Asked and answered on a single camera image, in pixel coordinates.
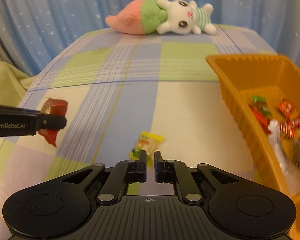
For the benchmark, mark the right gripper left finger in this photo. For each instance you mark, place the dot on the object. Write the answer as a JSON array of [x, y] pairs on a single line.
[[116, 180]]

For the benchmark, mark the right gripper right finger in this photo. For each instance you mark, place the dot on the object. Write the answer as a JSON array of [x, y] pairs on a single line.
[[180, 176]]

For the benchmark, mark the yellow green candy packet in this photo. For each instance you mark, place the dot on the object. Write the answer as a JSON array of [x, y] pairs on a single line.
[[147, 142]]

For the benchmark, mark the red jujube snack packet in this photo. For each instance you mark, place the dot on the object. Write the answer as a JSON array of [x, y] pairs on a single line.
[[52, 119]]

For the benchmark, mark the green snack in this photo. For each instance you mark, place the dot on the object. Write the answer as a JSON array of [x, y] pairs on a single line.
[[261, 104]]

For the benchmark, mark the pale yellow cushion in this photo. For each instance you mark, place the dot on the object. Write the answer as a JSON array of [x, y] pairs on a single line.
[[14, 84]]

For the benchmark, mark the checkered tablecloth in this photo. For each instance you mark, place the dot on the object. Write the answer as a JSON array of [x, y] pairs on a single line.
[[119, 85]]

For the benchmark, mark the blue star curtain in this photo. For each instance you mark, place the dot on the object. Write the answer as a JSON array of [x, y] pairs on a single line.
[[33, 32]]

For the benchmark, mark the red snack packet in tray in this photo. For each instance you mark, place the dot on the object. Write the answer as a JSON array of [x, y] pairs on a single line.
[[263, 121]]

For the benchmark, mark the white snack packet in tray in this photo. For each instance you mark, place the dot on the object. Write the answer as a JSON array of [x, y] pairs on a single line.
[[275, 141]]

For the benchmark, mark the red candy wrapper in tray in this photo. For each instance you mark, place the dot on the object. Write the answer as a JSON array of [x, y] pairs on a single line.
[[288, 126]]

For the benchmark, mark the orange plastic tray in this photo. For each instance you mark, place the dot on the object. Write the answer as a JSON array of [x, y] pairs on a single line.
[[262, 93]]

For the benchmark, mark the white bunny carrot plush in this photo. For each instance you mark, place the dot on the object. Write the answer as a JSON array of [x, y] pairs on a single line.
[[141, 17]]

